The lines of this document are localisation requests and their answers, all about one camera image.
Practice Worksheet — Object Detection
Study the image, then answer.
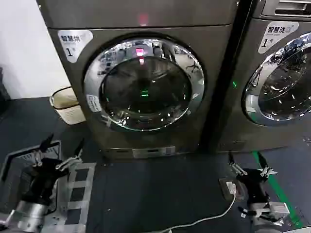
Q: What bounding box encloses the floor socket box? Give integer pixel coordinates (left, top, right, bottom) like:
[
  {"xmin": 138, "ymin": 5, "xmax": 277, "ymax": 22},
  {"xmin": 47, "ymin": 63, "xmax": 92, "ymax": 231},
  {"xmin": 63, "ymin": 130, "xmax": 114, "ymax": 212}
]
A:
[{"xmin": 218, "ymin": 178, "xmax": 241, "ymax": 201}]

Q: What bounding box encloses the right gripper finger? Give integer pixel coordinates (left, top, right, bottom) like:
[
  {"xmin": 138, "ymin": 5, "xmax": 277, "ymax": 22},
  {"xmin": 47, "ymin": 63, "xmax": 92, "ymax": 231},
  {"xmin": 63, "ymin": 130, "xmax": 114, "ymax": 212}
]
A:
[
  {"xmin": 228, "ymin": 152, "xmax": 247, "ymax": 176},
  {"xmin": 257, "ymin": 151, "xmax": 278, "ymax": 178}
]

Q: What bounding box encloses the grey dryer, sticker with wifi mark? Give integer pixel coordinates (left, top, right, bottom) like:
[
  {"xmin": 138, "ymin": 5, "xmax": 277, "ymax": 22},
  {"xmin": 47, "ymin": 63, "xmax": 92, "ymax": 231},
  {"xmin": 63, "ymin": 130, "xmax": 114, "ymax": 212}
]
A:
[{"xmin": 216, "ymin": 0, "xmax": 311, "ymax": 153}]

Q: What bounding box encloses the white sticker with wifi mark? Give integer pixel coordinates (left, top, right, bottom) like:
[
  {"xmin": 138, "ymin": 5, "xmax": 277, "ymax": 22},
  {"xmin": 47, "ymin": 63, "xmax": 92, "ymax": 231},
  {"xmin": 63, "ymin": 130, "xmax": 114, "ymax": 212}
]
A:
[{"xmin": 258, "ymin": 21, "xmax": 300, "ymax": 54}]

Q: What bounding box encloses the white sticker with number one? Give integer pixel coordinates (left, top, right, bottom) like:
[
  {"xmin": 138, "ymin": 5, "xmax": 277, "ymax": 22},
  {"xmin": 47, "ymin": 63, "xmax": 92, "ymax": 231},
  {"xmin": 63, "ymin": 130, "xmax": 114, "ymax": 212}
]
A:
[{"xmin": 57, "ymin": 29, "xmax": 94, "ymax": 64}]

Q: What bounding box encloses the green floor tape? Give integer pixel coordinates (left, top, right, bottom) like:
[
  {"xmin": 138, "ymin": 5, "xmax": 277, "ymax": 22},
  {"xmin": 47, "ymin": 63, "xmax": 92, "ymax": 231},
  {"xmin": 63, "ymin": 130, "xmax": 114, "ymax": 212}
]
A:
[{"xmin": 251, "ymin": 150, "xmax": 305, "ymax": 229}]

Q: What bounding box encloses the beige bin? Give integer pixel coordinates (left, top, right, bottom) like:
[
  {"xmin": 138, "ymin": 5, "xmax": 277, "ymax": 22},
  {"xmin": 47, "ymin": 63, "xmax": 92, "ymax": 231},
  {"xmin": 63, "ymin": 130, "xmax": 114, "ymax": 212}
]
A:
[{"xmin": 50, "ymin": 86, "xmax": 86, "ymax": 126}]

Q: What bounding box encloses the round glass dryer door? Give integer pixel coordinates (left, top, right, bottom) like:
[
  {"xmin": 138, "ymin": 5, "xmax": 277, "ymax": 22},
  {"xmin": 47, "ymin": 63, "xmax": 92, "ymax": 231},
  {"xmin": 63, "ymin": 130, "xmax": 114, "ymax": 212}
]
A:
[
  {"xmin": 82, "ymin": 33, "xmax": 205, "ymax": 133},
  {"xmin": 242, "ymin": 33, "xmax": 311, "ymax": 127}
]

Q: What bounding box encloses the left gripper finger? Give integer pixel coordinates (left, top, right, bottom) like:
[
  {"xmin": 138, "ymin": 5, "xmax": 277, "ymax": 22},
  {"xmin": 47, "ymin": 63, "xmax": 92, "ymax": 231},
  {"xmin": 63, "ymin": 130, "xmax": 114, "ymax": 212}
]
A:
[
  {"xmin": 32, "ymin": 133, "xmax": 54, "ymax": 168},
  {"xmin": 55, "ymin": 138, "xmax": 85, "ymax": 171}
]

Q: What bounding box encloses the grey dryer, sticker with rounded tab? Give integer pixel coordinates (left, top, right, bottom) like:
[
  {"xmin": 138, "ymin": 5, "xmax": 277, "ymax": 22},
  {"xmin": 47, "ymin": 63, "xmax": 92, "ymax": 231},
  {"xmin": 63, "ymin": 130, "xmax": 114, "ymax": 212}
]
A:
[{"xmin": 37, "ymin": 0, "xmax": 243, "ymax": 160}]

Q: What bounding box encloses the small white door label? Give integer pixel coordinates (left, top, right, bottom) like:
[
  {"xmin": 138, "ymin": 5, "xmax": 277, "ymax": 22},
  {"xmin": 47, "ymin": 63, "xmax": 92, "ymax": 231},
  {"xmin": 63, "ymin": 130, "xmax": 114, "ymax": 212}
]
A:
[{"xmin": 86, "ymin": 94, "xmax": 102, "ymax": 113}]

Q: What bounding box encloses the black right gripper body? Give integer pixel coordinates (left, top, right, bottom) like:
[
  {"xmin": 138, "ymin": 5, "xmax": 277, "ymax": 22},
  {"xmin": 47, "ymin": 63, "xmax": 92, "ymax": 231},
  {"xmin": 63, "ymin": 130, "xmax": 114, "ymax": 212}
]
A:
[{"xmin": 236, "ymin": 168, "xmax": 269, "ymax": 205}]

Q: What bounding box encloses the grey plastic laundry basket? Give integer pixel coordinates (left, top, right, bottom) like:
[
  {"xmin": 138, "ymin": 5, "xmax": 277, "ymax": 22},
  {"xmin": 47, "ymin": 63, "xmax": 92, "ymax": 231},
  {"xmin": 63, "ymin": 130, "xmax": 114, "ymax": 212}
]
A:
[{"xmin": 0, "ymin": 139, "xmax": 97, "ymax": 233}]

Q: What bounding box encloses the white power cable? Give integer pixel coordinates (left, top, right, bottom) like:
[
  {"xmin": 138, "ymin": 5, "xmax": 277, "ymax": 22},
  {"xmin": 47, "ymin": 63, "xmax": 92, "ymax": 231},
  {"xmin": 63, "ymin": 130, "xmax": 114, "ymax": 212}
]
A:
[{"xmin": 167, "ymin": 191, "xmax": 238, "ymax": 232}]

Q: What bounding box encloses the white plug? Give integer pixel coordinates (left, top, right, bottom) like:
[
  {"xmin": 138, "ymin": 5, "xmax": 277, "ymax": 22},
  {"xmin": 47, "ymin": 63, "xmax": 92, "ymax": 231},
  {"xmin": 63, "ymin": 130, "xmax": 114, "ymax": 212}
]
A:
[{"xmin": 225, "ymin": 182, "xmax": 237, "ymax": 195}]

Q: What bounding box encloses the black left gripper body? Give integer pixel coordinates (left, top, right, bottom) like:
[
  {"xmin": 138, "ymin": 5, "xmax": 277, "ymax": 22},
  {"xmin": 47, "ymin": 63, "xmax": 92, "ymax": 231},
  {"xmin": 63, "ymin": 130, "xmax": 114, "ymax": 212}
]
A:
[{"xmin": 21, "ymin": 157, "xmax": 65, "ymax": 205}]

